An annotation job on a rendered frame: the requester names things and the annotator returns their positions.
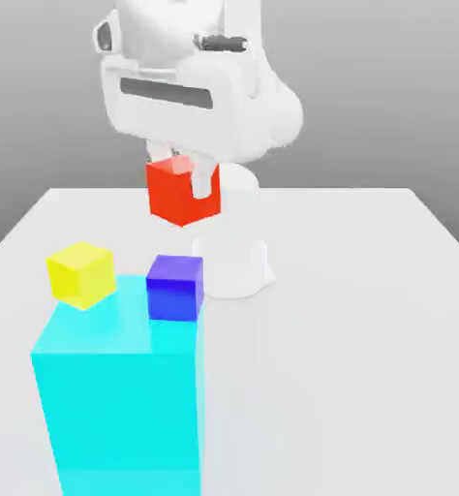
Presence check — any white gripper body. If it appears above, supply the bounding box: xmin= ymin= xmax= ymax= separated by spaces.
xmin=100 ymin=56 xmax=260 ymax=159

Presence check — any small red cube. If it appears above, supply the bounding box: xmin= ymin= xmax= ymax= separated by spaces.
xmin=145 ymin=154 xmax=222 ymax=229

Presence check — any small blue cube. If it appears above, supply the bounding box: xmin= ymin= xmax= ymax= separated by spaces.
xmin=145 ymin=254 xmax=205 ymax=323

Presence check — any small yellow cube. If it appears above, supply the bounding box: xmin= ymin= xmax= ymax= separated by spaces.
xmin=46 ymin=240 xmax=117 ymax=311

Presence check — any large cyan box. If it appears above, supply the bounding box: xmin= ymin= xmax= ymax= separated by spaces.
xmin=30 ymin=273 xmax=207 ymax=496

